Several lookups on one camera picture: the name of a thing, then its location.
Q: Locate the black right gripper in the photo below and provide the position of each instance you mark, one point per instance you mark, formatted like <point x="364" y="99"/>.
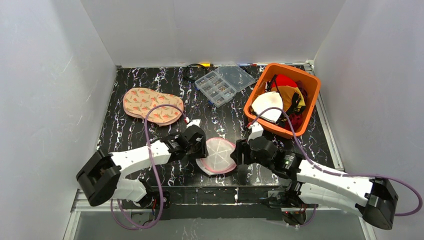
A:
<point x="239" y="153"/>

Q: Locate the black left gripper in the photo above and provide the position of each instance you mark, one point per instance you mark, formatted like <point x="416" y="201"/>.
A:
<point x="199" y="145"/>

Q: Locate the white round mesh laundry bag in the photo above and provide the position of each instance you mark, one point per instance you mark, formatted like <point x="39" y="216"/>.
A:
<point x="218" y="161"/>

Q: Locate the white bra pad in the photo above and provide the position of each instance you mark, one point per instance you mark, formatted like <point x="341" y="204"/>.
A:
<point x="271" y="104"/>

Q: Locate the floral mesh laundry bag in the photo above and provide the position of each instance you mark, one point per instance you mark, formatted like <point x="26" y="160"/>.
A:
<point x="138" y="101"/>

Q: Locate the orange bra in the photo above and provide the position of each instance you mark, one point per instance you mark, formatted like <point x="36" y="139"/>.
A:
<point x="286" y="93"/>

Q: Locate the yellow bra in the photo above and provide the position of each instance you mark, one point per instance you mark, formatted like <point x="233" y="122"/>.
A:
<point x="299" y="103"/>

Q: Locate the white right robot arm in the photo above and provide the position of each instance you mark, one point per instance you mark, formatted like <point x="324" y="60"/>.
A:
<point x="372" y="198"/>

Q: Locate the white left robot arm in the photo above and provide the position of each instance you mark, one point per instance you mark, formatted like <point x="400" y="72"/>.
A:
<point x="104" y="176"/>

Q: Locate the red bra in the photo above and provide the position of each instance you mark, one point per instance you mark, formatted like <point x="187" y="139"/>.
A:
<point x="279" y="80"/>

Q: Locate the clear plastic screw organizer box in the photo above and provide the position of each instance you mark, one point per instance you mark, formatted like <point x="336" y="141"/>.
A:
<point x="222" y="84"/>

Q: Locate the dark red lace garment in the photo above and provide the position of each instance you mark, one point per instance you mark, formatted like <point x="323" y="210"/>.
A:
<point x="296" y="121"/>

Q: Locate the orange plastic bin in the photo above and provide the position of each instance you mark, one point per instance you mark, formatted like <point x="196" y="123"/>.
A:
<point x="308" y="84"/>

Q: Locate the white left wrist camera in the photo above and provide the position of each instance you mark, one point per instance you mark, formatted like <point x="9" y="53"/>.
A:
<point x="192" y="122"/>

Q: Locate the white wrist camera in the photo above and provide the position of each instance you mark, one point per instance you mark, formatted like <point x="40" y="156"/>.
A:
<point x="192" y="122"/>
<point x="256" y="130"/>

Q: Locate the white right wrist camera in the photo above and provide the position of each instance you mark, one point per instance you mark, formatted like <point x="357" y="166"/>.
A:
<point x="256" y="130"/>

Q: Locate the aluminium table frame rail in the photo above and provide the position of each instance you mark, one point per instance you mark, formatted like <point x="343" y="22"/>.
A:
<point x="365" y="228"/>

